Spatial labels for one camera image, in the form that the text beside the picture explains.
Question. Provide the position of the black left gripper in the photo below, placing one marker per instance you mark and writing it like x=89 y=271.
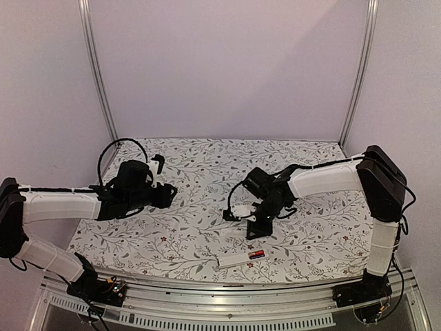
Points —
x=164 y=198

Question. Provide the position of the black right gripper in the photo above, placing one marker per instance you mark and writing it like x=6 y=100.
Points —
x=262 y=231

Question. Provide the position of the white remote control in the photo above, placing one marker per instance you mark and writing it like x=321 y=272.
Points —
x=238 y=259

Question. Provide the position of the white remote battery cover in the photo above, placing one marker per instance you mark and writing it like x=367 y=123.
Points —
x=234 y=232

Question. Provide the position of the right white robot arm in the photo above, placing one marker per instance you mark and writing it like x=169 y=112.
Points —
x=372 y=173

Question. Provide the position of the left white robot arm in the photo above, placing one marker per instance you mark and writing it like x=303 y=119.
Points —
x=134 y=188

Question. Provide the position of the floral patterned table mat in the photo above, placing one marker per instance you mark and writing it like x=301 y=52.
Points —
x=329 y=236

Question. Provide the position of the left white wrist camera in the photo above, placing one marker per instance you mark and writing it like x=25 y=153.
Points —
x=155 y=164

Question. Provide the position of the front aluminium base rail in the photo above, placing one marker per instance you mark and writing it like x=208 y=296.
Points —
x=157 y=303

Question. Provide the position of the left aluminium frame post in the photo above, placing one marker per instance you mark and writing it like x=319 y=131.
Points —
x=90 y=44

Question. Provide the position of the aluminium frame post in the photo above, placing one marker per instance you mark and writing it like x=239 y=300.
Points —
x=367 y=41
x=90 y=44

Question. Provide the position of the right aluminium frame post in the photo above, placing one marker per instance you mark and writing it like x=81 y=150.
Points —
x=367 y=41

